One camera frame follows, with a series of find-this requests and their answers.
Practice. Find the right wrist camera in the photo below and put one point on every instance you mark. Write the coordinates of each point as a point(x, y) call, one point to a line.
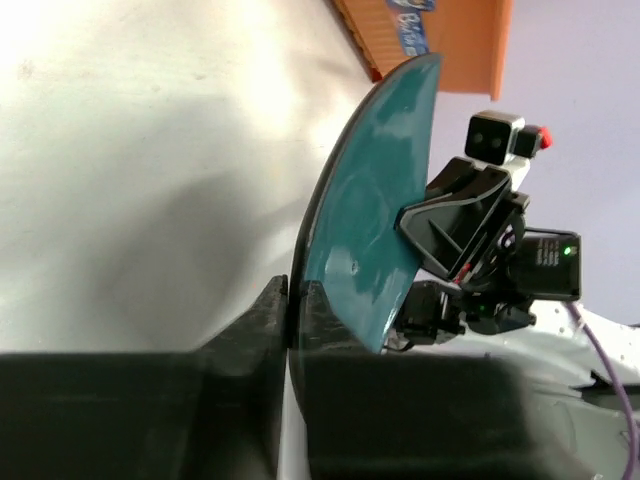
point(499, 138)

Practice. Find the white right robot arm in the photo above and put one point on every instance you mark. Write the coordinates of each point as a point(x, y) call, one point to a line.
point(568, 345)

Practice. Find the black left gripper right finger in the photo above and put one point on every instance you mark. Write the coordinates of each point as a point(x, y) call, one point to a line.
point(403, 416)

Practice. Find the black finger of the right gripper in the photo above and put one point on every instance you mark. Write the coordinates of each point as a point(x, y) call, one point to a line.
point(448, 226)

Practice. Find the teal square plate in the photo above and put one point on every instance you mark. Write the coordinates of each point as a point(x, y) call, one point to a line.
point(351, 271)

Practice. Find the orange plastic bin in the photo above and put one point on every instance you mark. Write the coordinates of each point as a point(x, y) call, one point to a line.
point(471, 36)

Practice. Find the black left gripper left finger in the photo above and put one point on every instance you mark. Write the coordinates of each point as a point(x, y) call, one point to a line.
point(211, 413)

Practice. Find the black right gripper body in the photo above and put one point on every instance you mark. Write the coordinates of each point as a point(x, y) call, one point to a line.
point(512, 268)

